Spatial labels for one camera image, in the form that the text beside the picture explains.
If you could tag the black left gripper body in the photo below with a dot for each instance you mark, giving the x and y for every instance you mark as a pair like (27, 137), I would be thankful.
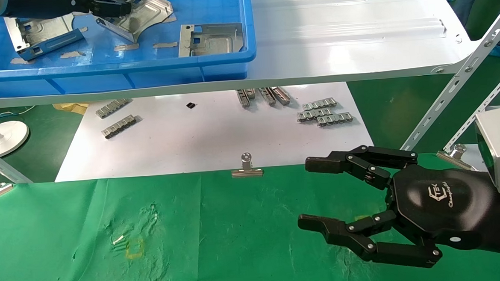
(46, 5)

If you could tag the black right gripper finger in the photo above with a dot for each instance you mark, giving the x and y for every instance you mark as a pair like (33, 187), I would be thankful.
(366, 245)
(362, 162)

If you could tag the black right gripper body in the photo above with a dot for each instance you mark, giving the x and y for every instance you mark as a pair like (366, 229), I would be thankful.
(442, 207)

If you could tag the sheet metal bracket part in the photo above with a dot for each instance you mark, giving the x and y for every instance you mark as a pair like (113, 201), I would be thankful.
(145, 18)
(43, 32)
(215, 41)

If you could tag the blue plastic bin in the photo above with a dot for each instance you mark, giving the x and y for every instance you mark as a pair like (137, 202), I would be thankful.
(101, 82)

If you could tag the yellow plastic bag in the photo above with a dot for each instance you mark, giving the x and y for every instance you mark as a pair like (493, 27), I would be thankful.
(73, 108)

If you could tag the white metal shelf board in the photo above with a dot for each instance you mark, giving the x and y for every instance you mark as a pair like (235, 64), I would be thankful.
(335, 46)

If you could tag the small black chip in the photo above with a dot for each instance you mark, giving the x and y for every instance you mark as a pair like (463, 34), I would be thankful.
(191, 105)

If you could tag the green table cloth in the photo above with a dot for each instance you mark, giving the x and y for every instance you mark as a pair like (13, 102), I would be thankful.
(238, 244)

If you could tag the white lamp stand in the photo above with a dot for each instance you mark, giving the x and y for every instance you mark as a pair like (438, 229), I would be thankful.
(6, 138)

